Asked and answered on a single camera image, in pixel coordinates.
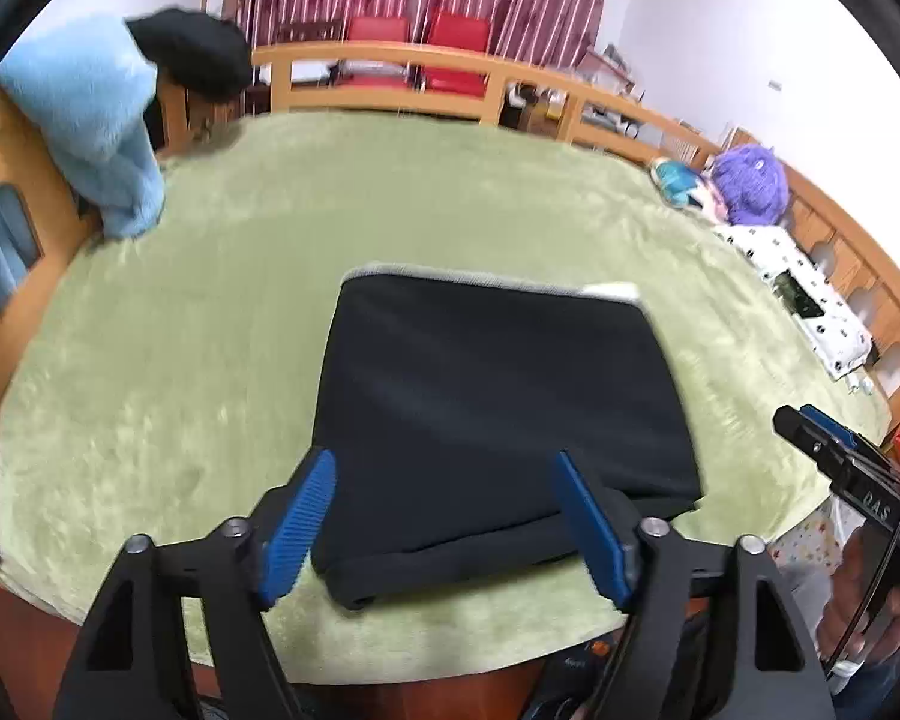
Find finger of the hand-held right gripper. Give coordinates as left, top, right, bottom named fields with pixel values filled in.
left=799, top=405, right=860, bottom=455
left=772, top=405, right=841, bottom=481

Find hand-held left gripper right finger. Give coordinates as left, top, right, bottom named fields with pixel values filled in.
left=555, top=451, right=837, bottom=720

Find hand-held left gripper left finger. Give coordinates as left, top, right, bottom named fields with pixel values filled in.
left=52, top=447, right=338, bottom=720

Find black pants with white stripe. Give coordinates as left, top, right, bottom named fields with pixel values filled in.
left=311, top=262, right=706, bottom=611

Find person's right forearm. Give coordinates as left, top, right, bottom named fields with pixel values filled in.
left=831, top=656, right=900, bottom=720

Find person's right hand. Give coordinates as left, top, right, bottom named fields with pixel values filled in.
left=821, top=525, right=900, bottom=665

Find white flower print pillow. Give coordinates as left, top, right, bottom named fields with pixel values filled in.
left=712, top=223, right=875, bottom=383

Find green fluffy blanket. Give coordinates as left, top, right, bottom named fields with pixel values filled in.
left=0, top=111, right=893, bottom=687

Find purple plush toy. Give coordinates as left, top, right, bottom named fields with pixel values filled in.
left=709, top=142, right=790, bottom=227

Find light blue fluffy cloth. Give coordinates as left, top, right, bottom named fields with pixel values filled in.
left=0, top=13, right=167, bottom=316

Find black cloth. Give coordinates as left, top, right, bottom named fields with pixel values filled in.
left=125, top=9, right=254, bottom=100

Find red chair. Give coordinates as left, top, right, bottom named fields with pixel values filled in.
left=343, top=15, right=413, bottom=87
left=420, top=10, right=494, bottom=98

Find wooden bed frame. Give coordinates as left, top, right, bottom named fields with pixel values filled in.
left=0, top=40, right=900, bottom=586

